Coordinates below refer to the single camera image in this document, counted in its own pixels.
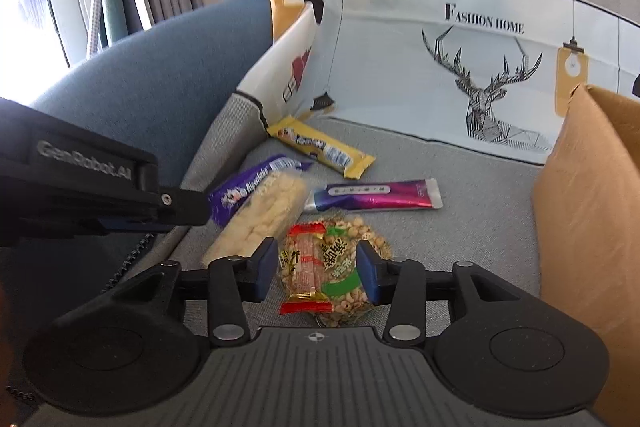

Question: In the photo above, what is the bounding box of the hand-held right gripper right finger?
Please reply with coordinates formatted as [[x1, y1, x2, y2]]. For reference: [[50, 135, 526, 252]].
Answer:
[[355, 239, 531, 349]]

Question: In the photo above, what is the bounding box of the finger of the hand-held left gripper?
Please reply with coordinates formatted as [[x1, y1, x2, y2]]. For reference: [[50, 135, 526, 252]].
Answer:
[[100, 188, 211, 234]]

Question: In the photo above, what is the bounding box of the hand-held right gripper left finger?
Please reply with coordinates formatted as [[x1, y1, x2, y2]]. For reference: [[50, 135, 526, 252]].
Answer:
[[107, 237, 279, 349]]

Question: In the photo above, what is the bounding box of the red striped snack packet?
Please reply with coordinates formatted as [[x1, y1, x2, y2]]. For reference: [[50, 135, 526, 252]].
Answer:
[[280, 223, 334, 316]]

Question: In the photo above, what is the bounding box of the round clear peanut packet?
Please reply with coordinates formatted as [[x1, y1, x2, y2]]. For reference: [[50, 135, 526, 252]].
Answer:
[[276, 214, 394, 329]]

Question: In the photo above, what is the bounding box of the purple rice cracker packet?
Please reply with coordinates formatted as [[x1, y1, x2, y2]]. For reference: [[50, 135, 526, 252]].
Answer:
[[202, 153, 314, 268]]

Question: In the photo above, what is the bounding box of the purple gradient tube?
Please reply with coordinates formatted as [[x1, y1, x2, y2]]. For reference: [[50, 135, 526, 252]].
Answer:
[[302, 178, 445, 214]]

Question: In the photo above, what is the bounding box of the yellow snack bar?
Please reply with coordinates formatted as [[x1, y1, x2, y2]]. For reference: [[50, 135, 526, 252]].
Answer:
[[266, 116, 377, 180]]

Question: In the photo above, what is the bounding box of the brown cardboard box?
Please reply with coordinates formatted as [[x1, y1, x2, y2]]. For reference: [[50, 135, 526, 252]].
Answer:
[[532, 83, 640, 427]]

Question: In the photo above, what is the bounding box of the grey sofa seat cushion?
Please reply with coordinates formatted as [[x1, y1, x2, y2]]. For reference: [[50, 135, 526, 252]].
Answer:
[[165, 114, 557, 343]]

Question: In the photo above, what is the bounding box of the house printed side cushion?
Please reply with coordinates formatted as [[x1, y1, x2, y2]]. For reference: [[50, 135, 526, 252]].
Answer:
[[177, 0, 346, 194]]

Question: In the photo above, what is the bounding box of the deer printed back cushion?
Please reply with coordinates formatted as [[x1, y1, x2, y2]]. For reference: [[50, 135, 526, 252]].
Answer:
[[255, 0, 640, 168]]

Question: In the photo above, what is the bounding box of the black coiled cable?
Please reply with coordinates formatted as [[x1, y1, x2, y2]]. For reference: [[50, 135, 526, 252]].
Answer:
[[102, 232, 156, 294]]

